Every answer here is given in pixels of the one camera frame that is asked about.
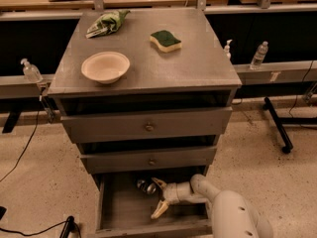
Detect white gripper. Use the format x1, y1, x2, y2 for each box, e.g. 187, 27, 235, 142
151, 178, 192, 219

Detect blue pepsi can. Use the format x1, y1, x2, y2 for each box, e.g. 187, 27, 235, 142
137, 179, 157, 194

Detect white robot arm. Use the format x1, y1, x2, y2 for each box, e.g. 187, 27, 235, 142
151, 174, 273, 238

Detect grey middle drawer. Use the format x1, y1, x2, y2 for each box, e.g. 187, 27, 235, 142
80, 146, 217, 175

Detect grey drawer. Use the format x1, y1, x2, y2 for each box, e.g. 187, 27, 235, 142
95, 167, 212, 238
61, 107, 232, 143
80, 146, 217, 175

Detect grey bottom drawer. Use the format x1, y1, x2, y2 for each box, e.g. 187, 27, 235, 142
95, 167, 212, 238

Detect grey top drawer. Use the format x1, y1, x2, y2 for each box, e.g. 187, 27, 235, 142
61, 107, 232, 143

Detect grey drawer cabinet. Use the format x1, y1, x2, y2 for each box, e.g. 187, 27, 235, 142
47, 7, 243, 238

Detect black stand on floor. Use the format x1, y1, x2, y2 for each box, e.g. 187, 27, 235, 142
0, 215, 82, 238

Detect black wheeled table leg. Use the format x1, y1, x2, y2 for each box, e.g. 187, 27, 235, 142
263, 97, 317, 154

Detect white paper bowl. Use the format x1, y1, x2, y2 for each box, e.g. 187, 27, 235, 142
81, 52, 130, 84

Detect green yellow sponge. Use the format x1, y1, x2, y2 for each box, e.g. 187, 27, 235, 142
150, 30, 181, 53

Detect small white pump bottle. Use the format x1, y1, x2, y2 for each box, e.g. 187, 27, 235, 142
224, 40, 233, 60

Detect clear water bottle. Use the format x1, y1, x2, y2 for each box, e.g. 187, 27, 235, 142
250, 41, 268, 70

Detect left hand sanitizer bottle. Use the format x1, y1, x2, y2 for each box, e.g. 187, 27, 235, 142
21, 59, 43, 83

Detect green chip bag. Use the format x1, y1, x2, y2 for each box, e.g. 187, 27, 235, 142
86, 10, 130, 39

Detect black floor cable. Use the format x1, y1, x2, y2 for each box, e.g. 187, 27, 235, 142
0, 109, 42, 183

